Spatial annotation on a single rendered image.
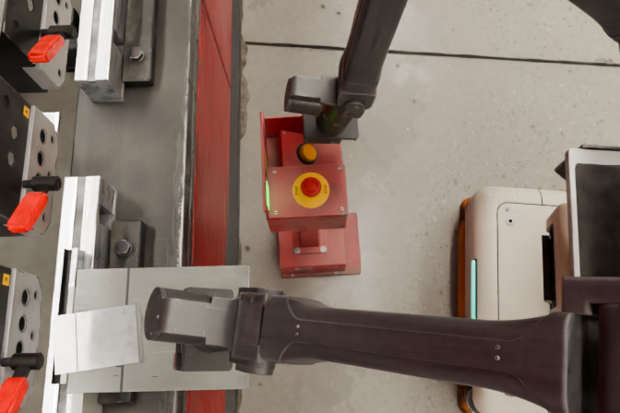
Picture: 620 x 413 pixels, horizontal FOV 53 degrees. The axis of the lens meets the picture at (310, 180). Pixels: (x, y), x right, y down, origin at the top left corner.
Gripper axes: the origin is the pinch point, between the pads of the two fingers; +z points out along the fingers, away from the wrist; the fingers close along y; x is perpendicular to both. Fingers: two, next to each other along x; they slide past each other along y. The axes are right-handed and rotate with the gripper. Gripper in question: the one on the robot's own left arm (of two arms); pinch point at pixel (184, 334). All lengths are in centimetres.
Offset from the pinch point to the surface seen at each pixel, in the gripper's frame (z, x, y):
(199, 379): 5.6, 4.5, 6.0
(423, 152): 63, 102, -64
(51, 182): -10.4, -20.4, -16.1
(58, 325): 16.4, -13.8, -2.1
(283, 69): 87, 62, -96
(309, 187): 13.2, 28.3, -28.5
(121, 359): 11.4, -5.5, 3.0
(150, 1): 20, -2, -64
